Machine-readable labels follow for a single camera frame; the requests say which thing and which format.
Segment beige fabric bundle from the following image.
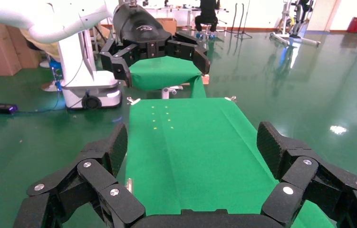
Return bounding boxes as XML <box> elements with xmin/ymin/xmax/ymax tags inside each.
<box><xmin>19</xmin><ymin>28</ymin><xmax>60</xmax><ymax>59</ymax></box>

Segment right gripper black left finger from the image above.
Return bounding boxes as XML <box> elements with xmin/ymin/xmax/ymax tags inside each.
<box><xmin>13</xmin><ymin>123</ymin><xmax>147</xmax><ymax>228</ymax></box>

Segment black tripod stand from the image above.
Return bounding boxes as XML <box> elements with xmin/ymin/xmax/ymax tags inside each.
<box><xmin>228</xmin><ymin>0</ymin><xmax>253</xmax><ymax>40</ymax></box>

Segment white metal equipment stand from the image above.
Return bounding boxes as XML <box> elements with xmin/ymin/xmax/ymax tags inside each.
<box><xmin>270</xmin><ymin>0</ymin><xmax>321</xmax><ymax>48</ymax></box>

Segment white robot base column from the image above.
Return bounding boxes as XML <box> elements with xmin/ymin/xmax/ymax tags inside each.
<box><xmin>57</xmin><ymin>31</ymin><xmax>123</xmax><ymax>110</ymax></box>

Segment white long work table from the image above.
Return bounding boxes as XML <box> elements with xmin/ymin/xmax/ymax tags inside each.
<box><xmin>146</xmin><ymin>4</ymin><xmax>229</xmax><ymax>14</ymax></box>

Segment person in black clothes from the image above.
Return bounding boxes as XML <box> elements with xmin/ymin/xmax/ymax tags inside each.
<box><xmin>194</xmin><ymin>0</ymin><xmax>220</xmax><ymax>32</ymax></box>

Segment stool with blue casters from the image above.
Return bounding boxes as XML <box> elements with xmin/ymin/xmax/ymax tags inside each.
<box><xmin>196</xmin><ymin>23</ymin><xmax>217</xmax><ymax>40</ymax></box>

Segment thin black floor cable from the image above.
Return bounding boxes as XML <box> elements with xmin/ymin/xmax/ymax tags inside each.
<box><xmin>0</xmin><ymin>107</ymin><xmax>68</xmax><ymax>114</ymax></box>

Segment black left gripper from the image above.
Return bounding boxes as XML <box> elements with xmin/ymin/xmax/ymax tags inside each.
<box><xmin>99</xmin><ymin>3</ymin><xmax>211</xmax><ymax>88</ymax></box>

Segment green table cloth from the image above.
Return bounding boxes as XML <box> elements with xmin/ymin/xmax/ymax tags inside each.
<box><xmin>125</xmin><ymin>97</ymin><xmax>337</xmax><ymax>228</ymax></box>
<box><xmin>130</xmin><ymin>56</ymin><xmax>208</xmax><ymax>99</ymax></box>

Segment small distant cardboard box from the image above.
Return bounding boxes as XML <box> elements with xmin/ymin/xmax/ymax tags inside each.
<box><xmin>156</xmin><ymin>18</ymin><xmax>178</xmax><ymax>35</ymax></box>

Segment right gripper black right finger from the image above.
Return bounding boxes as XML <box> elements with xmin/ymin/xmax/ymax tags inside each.
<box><xmin>256</xmin><ymin>121</ymin><xmax>357</xmax><ymax>228</ymax></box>

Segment black power adapter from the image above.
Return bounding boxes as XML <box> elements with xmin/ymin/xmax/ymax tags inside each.
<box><xmin>0</xmin><ymin>103</ymin><xmax>19</xmax><ymax>115</ymax></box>

